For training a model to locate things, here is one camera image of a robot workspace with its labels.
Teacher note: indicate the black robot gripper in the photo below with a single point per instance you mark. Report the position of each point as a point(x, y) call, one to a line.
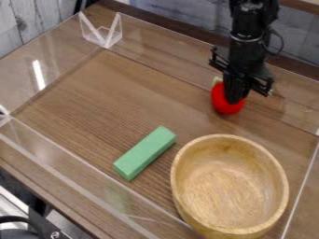
point(241, 61)

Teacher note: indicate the red plush strawberry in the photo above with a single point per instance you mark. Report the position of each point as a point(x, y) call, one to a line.
point(217, 99)

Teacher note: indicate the green rectangular block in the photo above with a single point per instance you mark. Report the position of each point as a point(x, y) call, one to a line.
point(132, 162)

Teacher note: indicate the wooden bowl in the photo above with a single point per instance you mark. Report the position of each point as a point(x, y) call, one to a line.
point(229, 187)

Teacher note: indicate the clear acrylic tray wall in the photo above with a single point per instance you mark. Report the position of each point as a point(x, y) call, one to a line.
point(80, 103)

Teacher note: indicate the clear acrylic corner bracket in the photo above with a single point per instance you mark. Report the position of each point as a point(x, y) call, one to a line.
point(101, 36)

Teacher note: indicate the black metal mount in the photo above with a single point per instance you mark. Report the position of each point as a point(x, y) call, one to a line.
point(44, 227)

